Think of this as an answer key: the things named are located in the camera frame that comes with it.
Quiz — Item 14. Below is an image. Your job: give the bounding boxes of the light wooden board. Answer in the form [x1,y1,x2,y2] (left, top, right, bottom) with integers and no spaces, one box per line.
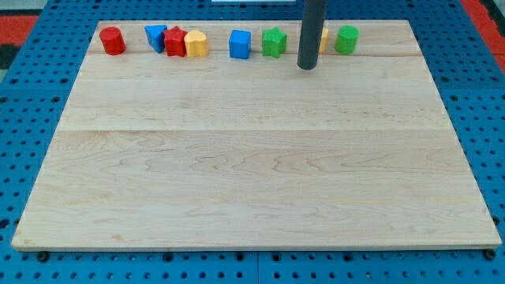
[12,20,502,252]

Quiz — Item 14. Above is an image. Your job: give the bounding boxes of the blue cube block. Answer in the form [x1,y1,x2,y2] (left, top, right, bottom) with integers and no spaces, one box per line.
[229,29,252,59]

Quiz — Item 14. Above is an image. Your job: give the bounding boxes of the green star block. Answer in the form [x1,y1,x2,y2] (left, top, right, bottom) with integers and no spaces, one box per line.
[262,27,287,58]

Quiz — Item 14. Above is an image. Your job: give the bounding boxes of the yellow heart block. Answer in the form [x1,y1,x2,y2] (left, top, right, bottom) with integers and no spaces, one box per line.
[184,30,208,58]

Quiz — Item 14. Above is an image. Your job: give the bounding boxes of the yellow block behind rod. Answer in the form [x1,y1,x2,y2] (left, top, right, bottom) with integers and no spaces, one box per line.
[319,27,329,54]

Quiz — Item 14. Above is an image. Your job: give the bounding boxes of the red star block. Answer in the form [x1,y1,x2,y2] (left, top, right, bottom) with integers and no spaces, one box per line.
[163,26,187,58]

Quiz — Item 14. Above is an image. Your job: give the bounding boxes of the green cylinder block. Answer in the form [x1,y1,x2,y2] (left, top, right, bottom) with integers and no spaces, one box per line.
[335,25,360,54]

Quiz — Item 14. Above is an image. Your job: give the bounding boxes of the blue triangle block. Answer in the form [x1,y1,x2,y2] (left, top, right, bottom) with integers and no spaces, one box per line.
[144,24,167,54]

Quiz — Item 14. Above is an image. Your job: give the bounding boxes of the red cylinder block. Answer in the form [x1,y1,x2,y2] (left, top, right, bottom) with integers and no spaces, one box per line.
[99,27,126,55]

